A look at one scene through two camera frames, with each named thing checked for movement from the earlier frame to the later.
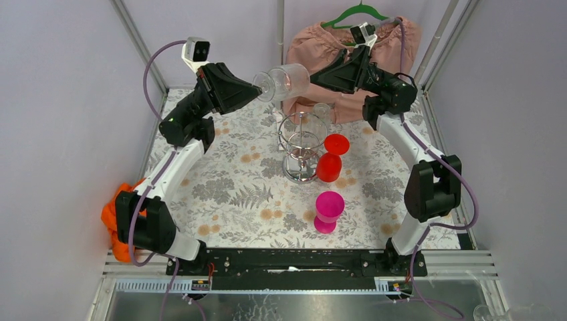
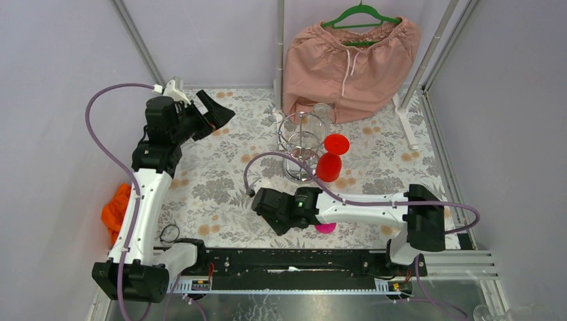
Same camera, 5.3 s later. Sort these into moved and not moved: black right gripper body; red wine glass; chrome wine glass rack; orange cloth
Moved: black right gripper body
Not moved: red wine glass; chrome wine glass rack; orange cloth
